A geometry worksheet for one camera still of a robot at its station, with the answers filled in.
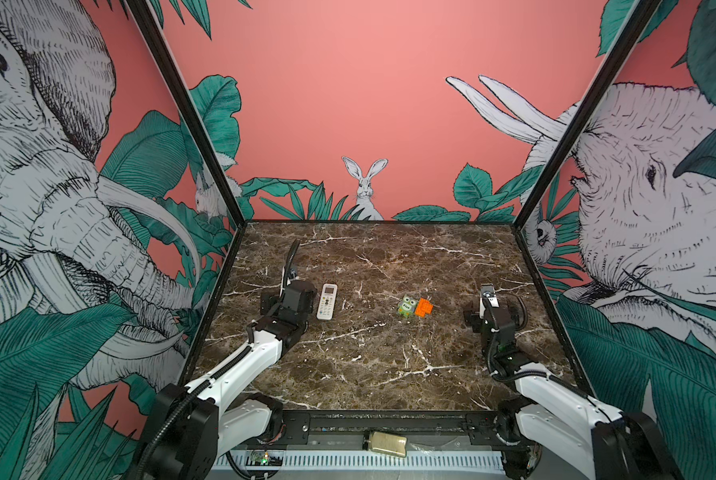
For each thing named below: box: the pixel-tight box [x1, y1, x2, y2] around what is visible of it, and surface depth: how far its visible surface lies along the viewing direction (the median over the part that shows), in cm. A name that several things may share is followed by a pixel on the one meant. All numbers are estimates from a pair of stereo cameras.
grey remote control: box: [316, 283, 338, 321], surface depth 97 cm
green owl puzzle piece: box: [397, 295, 418, 318], surface depth 97 cm
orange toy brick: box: [414, 298, 433, 317], surface depth 97 cm
